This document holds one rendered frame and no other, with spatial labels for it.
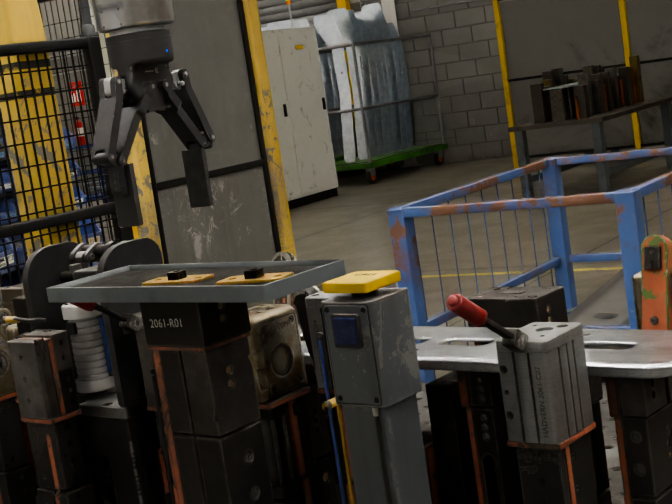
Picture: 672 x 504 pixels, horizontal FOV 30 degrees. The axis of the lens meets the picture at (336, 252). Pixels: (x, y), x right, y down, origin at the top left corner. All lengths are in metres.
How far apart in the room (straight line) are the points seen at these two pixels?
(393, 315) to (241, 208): 4.20
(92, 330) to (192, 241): 3.38
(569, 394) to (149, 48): 0.60
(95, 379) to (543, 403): 0.72
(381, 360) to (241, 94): 4.31
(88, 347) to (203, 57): 3.61
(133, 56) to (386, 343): 0.43
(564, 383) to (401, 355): 0.19
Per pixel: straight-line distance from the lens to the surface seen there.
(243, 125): 5.53
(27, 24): 2.98
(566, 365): 1.39
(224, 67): 5.47
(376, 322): 1.27
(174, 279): 1.48
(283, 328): 1.66
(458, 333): 1.73
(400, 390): 1.31
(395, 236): 3.88
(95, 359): 1.83
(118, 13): 1.44
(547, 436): 1.39
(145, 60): 1.44
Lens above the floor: 1.37
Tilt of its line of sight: 8 degrees down
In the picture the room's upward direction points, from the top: 9 degrees counter-clockwise
